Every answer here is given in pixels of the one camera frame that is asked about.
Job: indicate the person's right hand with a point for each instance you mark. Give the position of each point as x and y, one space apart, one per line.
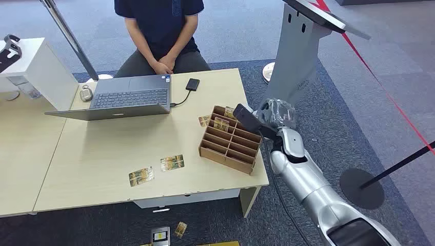
159 68

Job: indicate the person's left hand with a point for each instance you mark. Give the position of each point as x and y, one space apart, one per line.
168 61

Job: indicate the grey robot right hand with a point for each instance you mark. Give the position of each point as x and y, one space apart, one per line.
278 113

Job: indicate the person's left forearm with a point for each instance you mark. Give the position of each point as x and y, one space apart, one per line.
182 42

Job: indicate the person's right forearm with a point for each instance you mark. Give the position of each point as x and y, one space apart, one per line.
144 51

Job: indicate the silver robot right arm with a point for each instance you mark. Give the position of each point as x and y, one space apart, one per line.
316 193

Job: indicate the black card reader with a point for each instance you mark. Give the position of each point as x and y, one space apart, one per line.
192 84

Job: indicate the person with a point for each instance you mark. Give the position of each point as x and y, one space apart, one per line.
159 23

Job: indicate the wooden card organizer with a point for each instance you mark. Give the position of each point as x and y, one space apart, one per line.
231 149

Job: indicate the grey open laptop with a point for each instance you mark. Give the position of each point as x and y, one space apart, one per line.
129 98

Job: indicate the round white stanchion base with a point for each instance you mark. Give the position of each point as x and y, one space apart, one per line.
268 72

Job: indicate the round silver pole base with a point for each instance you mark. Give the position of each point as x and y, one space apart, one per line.
103 77

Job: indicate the grey kiosk stand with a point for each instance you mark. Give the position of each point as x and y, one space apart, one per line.
299 51

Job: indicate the silver key fob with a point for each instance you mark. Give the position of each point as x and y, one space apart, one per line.
85 94

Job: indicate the beige desk leg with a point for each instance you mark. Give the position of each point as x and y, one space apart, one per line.
249 200

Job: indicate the silver slanted pole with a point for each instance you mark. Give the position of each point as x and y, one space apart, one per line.
69 37

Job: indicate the red barrier belt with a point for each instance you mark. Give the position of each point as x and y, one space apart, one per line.
374 74

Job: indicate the round black stanchion base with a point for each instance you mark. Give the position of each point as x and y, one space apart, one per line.
357 197

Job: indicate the white cabinet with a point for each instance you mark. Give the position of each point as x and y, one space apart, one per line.
44 71

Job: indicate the white desk drawer unit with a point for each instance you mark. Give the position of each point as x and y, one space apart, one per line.
187 199

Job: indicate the black stanchion pole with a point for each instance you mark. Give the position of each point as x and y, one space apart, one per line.
397 165

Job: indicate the clear acrylic stand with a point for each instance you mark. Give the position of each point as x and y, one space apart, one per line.
27 89

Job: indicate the small round grey disc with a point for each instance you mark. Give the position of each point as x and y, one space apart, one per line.
12 96

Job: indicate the grey device with yellow label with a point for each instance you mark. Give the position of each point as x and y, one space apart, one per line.
160 236

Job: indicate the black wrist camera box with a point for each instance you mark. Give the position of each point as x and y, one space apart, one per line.
249 119

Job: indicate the black bracket holder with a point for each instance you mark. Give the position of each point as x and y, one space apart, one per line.
8 54

